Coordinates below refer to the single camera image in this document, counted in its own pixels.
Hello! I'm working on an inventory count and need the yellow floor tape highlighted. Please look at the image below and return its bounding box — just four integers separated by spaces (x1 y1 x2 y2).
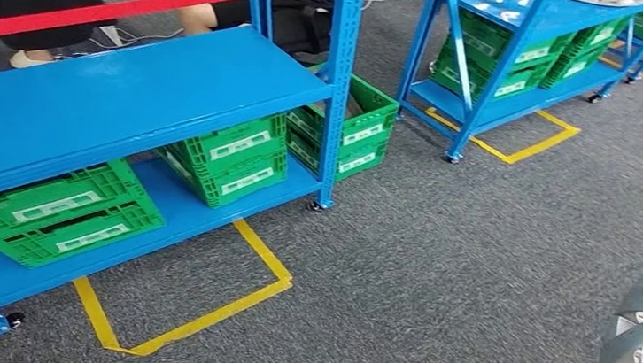
66 204 299 363

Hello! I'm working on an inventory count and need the red barrier belt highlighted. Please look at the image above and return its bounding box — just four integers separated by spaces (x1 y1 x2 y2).
0 0 376 81

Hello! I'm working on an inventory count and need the white cable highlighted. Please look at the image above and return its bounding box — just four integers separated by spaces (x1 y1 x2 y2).
56 16 187 70

